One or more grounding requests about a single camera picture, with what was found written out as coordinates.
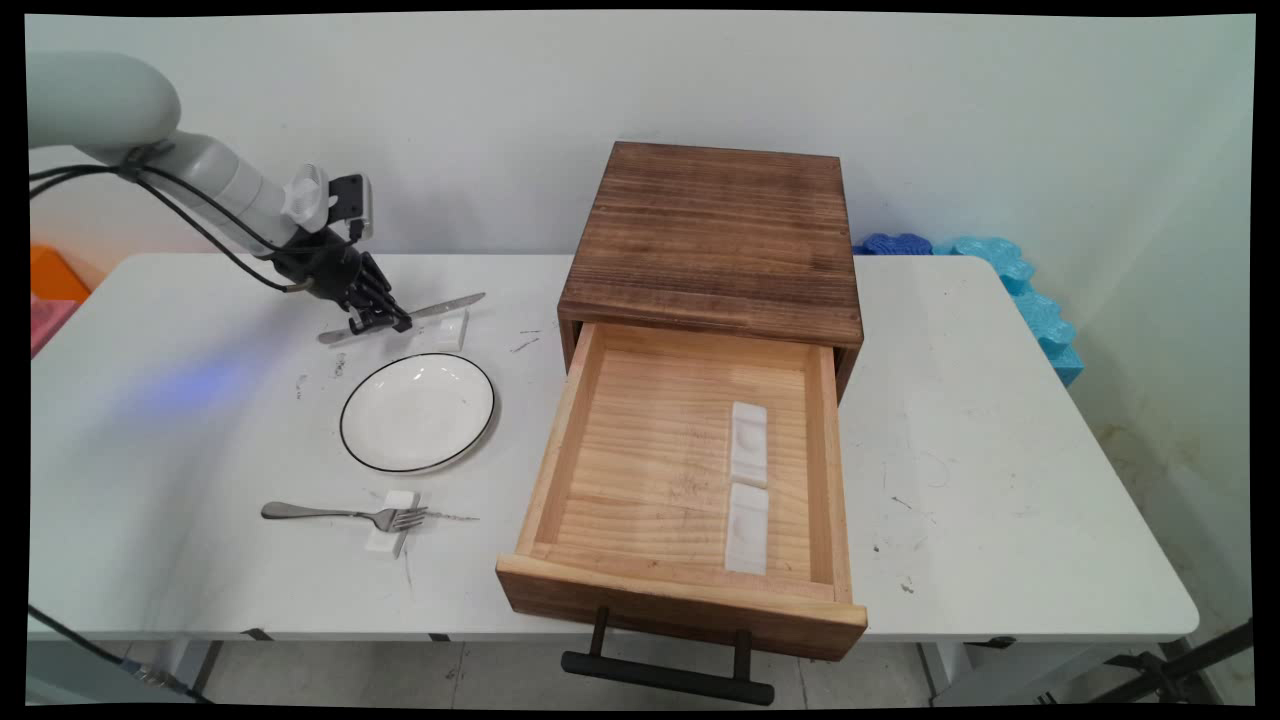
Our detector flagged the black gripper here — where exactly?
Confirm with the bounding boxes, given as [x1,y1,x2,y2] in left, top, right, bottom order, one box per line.
[268,228,414,336]

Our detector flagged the silver table knife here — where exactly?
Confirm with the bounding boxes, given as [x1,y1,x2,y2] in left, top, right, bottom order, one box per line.
[317,292,488,347]

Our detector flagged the white plate black rim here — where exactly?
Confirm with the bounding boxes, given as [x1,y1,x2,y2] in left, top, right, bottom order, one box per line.
[339,352,498,474]

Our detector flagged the silver fork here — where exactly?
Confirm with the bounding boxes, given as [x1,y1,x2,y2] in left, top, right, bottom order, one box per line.
[261,501,431,533]

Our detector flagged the light wooden drawer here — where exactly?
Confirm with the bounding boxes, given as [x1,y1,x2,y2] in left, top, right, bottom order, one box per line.
[496,321,869,663]

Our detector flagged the orange box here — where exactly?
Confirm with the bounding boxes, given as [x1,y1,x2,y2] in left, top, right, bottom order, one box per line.
[30,244,92,304]

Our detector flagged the pink box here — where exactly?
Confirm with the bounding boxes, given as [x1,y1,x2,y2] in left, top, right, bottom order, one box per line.
[30,296,80,359]

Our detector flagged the white dimpled cutlery rest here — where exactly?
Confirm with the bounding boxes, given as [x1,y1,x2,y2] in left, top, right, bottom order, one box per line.
[729,401,770,490]
[723,483,770,576]

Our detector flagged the grey table leg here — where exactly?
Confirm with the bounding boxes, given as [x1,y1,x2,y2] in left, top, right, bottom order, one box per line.
[188,640,227,702]

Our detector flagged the light blue foam piece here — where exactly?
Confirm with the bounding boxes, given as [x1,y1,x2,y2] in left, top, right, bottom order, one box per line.
[933,236,1086,388]

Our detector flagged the black table leg brace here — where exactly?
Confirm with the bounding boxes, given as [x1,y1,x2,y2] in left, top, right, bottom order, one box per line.
[1088,619,1256,706]

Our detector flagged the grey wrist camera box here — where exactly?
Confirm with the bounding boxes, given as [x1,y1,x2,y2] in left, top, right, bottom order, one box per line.
[328,174,374,242]

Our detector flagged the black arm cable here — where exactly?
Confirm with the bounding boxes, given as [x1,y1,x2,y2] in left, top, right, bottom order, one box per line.
[30,163,301,256]
[30,168,306,295]

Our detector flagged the black floor cable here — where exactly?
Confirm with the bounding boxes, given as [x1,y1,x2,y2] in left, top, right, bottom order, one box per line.
[28,604,209,703]

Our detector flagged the black drawer handle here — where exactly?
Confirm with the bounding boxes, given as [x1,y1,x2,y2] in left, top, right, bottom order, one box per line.
[560,607,777,707]

